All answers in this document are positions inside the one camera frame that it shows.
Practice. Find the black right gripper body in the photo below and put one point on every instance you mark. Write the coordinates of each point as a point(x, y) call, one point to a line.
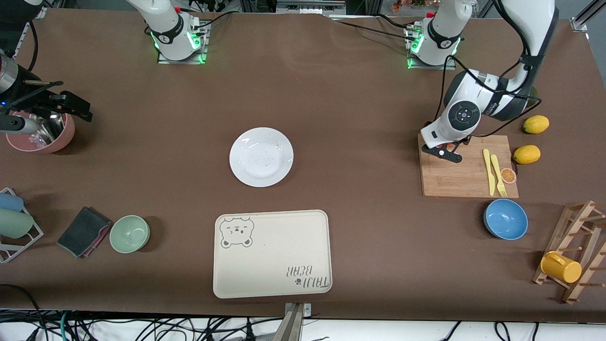
point(41, 99)

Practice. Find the white round plate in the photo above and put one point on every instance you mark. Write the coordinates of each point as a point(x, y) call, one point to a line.
point(261, 157)

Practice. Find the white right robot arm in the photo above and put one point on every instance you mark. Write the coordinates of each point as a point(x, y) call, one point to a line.
point(168, 28)

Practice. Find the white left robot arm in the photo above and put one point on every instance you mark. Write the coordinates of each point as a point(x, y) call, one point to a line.
point(461, 116)

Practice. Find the pink bowl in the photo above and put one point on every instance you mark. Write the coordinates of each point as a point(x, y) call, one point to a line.
point(64, 137)

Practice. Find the shiny metal object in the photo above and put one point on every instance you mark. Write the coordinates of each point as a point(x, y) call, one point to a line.
point(53, 127)

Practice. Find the light blue cup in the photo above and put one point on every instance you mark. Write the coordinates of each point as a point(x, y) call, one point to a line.
point(10, 202)

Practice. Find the dark grey folded cloth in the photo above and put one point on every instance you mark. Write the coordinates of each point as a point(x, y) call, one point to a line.
point(83, 232)

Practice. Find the pale green cup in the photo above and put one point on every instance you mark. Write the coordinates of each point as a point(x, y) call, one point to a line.
point(14, 223)

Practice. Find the pale green bowl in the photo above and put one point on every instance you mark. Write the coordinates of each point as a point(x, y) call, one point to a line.
point(129, 234)

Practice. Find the cream tray with bear print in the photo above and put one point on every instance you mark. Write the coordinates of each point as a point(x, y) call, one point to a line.
point(279, 251)

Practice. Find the grey metal box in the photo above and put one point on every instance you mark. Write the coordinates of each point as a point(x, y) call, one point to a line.
point(310, 7)

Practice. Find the bamboo cutting board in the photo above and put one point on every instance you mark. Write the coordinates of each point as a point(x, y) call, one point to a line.
point(454, 180)

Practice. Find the yellow plastic knife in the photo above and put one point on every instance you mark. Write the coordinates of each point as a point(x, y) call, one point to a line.
point(488, 170)

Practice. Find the yellow plastic fork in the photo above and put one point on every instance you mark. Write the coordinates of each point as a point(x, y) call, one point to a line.
point(497, 173)

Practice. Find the toy orange slice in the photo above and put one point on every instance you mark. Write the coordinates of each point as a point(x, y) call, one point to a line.
point(508, 175)

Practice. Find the blue bowl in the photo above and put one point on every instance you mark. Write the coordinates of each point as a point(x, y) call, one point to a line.
point(505, 219)

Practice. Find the yellow lemon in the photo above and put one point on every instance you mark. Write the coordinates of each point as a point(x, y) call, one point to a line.
point(536, 124)
point(527, 155)

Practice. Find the yellow mug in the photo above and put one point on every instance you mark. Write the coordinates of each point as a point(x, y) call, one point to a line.
point(561, 267)

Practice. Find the aluminium corner bar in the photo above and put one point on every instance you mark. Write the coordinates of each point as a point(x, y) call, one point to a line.
point(581, 21)

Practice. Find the wooden mug rack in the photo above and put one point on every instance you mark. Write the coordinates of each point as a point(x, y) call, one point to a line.
point(580, 289)

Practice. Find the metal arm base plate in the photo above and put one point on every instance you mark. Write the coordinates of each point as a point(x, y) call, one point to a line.
point(433, 67)
point(182, 62)

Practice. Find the aluminium profile post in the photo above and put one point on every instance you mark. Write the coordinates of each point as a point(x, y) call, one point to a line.
point(292, 324)

